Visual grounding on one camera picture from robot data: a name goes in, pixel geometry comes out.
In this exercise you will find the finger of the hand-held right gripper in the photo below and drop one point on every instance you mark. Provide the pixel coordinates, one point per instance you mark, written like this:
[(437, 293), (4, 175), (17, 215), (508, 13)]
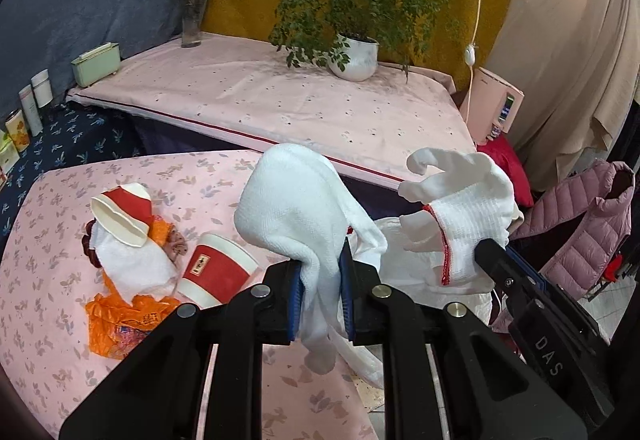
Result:
[(545, 335), (532, 270)]

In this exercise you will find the glass vase with flowers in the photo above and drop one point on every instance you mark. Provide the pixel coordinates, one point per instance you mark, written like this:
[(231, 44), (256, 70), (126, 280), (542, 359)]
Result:
[(192, 15)]

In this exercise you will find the plain white knit glove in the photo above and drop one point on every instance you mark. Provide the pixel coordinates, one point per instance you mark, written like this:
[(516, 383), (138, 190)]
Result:
[(290, 200)]

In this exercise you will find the pink rabbit print sheet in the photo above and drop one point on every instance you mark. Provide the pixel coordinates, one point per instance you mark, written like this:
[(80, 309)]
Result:
[(50, 280)]

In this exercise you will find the pink appliance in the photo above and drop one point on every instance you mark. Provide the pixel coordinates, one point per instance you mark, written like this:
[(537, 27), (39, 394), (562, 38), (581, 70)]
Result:
[(492, 100)]

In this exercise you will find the beige dotted scrunchie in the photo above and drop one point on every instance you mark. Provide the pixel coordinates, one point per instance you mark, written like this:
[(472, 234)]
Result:
[(177, 245)]

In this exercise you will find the white plastic bag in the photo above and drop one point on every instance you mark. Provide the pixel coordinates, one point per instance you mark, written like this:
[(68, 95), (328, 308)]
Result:
[(410, 272)]

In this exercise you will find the potted plant white pot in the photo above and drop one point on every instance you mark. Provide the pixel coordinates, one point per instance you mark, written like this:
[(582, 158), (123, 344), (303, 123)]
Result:
[(357, 55)]

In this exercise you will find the pink down jacket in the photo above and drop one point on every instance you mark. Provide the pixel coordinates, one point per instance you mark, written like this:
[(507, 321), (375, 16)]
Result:
[(575, 230)]

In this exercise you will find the orange plastic bag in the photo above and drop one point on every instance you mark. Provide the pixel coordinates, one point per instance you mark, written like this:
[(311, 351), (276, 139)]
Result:
[(120, 325)]

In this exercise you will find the navy floral sheet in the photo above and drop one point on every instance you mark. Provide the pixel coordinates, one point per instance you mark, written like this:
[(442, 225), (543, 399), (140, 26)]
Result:
[(65, 145)]

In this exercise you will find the white cloth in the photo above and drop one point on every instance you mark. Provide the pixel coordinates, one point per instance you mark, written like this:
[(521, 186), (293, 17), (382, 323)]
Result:
[(135, 265)]

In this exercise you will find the white knit glove red trim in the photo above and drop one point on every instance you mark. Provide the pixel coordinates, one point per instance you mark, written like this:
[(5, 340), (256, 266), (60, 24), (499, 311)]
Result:
[(470, 215)]

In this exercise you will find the pale green box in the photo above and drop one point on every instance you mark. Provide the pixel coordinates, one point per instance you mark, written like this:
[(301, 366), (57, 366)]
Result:
[(95, 65)]

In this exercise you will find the light green carton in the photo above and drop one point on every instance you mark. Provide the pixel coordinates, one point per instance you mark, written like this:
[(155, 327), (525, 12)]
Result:
[(7, 153)]

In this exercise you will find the dark navy cloth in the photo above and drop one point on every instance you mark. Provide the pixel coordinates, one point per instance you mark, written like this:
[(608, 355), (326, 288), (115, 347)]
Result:
[(200, 138)]

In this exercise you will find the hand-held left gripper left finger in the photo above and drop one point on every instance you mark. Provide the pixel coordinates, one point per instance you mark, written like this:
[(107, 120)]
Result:
[(295, 305)]

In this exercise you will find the beige curtain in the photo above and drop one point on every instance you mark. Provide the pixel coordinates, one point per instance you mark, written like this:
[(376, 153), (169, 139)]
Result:
[(565, 45)]

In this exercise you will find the crushed red white paper cup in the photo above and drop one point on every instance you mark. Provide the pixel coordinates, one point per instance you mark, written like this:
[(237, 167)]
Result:
[(125, 215)]

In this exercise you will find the white jar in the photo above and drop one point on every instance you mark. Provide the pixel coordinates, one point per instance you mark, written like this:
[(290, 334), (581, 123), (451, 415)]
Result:
[(42, 88)]

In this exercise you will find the red cloth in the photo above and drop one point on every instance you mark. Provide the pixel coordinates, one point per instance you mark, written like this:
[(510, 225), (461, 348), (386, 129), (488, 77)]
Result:
[(507, 170)]

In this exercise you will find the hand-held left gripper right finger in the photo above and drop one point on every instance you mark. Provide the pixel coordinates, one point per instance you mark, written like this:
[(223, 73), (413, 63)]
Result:
[(346, 300)]

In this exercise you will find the pink quilt red stripe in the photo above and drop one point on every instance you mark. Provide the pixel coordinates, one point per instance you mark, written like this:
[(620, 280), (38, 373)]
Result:
[(280, 105)]

